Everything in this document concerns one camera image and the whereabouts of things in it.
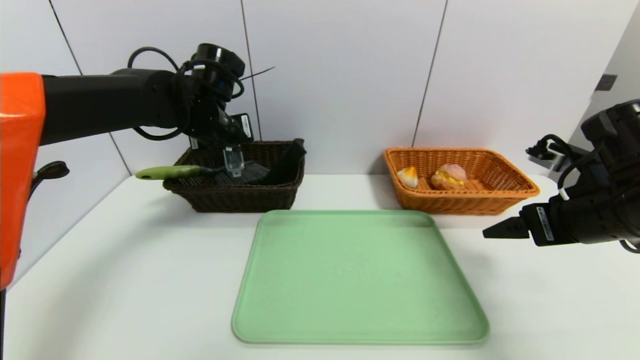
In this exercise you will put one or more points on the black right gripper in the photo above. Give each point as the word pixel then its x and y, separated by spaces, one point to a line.
pixel 544 224

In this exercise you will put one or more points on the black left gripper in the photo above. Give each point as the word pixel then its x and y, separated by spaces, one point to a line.
pixel 244 126

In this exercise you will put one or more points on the slim transparent grey pen case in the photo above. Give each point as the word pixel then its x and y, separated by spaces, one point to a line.
pixel 233 162

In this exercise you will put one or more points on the black glasses case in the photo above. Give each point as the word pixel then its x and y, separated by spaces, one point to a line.
pixel 285 165

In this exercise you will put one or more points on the pink cream puff pastry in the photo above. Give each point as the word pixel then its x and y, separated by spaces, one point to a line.
pixel 447 177

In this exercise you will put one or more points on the round egg yolk pastry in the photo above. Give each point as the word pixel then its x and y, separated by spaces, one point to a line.
pixel 407 177

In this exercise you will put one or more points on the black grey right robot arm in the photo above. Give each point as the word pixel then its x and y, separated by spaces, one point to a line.
pixel 612 145

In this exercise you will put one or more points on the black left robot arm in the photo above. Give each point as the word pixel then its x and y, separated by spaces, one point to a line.
pixel 100 105

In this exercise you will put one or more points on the orange wicker basket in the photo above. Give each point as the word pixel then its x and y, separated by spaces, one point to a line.
pixel 450 205

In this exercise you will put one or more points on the dark brown wicker basket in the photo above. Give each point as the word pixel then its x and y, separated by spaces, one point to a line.
pixel 235 200

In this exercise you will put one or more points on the light green plastic tray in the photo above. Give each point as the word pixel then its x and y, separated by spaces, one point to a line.
pixel 360 280

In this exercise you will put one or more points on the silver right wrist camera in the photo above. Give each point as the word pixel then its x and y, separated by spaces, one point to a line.
pixel 547 152

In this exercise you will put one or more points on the small dark wall plate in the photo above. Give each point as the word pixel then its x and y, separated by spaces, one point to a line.
pixel 605 82

